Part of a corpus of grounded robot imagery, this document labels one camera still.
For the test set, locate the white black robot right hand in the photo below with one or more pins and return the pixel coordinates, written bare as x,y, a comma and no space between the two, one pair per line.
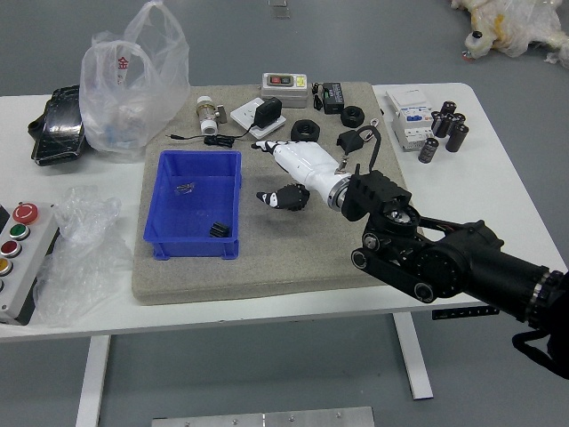
306,162

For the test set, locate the big black gear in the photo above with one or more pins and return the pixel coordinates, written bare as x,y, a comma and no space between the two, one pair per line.
302,201

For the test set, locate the small black gear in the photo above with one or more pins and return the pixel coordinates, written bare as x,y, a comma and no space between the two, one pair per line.
219,230

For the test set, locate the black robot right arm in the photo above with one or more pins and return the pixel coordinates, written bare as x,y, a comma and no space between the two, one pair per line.
480,262

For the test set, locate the big black hex nut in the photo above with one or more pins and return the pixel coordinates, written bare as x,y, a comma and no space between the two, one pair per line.
298,132

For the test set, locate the blue plastic box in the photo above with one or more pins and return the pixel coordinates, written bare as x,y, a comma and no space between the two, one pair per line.
191,249

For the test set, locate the grey push-button control box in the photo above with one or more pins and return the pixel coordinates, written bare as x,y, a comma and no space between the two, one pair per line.
26,258

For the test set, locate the black plug adapter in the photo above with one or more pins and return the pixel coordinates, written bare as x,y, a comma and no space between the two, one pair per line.
267,111

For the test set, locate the black power module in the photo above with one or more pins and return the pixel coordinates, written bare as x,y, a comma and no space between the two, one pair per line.
334,99

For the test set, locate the brass valve white fitting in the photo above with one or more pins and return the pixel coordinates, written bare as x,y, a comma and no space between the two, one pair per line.
206,115

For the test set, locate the grey-brown foam mat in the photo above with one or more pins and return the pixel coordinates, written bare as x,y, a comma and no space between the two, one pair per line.
266,267

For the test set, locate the white circuit breaker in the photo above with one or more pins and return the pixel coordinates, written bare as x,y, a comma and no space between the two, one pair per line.
409,111

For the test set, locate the black cylindrical capacitor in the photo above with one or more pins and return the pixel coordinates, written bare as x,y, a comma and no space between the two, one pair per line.
457,138
443,128
449,109
436,121
429,150
459,119

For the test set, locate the small metal clip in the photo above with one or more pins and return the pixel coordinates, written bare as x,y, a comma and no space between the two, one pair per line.
186,188

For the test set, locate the metal floor fixture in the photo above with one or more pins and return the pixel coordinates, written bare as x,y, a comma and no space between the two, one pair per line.
280,9

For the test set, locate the white plastic bag red print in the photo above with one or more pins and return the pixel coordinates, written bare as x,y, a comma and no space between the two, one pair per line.
133,89

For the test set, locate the black table control panel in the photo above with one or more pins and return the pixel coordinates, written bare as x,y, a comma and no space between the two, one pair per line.
462,313

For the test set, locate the white table leg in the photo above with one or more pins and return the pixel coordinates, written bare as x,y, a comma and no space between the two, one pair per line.
413,356
91,382

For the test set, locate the clear crumpled plastic bag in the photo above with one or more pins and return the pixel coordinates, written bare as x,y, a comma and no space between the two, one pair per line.
84,249

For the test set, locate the plastic-wrapped yellow plush toy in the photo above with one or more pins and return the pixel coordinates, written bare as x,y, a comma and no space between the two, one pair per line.
511,26

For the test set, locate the black plastic tray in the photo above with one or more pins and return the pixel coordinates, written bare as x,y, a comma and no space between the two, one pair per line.
58,129

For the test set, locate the silver metal plate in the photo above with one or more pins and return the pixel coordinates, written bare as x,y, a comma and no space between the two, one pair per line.
262,419

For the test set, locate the grey switch box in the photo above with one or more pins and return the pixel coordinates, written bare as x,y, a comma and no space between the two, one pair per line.
284,95

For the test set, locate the white wall socket plate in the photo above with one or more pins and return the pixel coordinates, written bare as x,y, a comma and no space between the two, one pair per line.
242,113

